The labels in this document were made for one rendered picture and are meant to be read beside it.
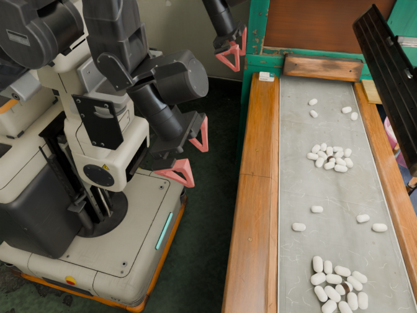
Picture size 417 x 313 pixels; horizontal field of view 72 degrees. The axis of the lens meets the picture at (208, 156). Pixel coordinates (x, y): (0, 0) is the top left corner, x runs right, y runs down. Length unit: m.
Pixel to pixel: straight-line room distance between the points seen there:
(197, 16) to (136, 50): 1.90
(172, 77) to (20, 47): 0.22
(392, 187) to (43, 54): 0.90
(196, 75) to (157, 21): 2.05
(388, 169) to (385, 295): 0.38
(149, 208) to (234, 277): 0.77
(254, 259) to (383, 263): 0.32
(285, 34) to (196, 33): 1.22
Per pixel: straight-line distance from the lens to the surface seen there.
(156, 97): 0.47
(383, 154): 1.07
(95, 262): 1.33
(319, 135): 1.08
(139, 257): 1.29
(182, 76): 0.43
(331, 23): 1.27
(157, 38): 2.53
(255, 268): 0.72
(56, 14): 0.52
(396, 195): 0.97
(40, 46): 0.49
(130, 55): 0.44
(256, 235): 0.76
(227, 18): 0.85
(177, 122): 0.49
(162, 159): 0.51
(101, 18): 0.43
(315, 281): 0.75
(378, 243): 0.88
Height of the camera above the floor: 1.43
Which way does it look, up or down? 47 degrees down
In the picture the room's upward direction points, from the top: straight up
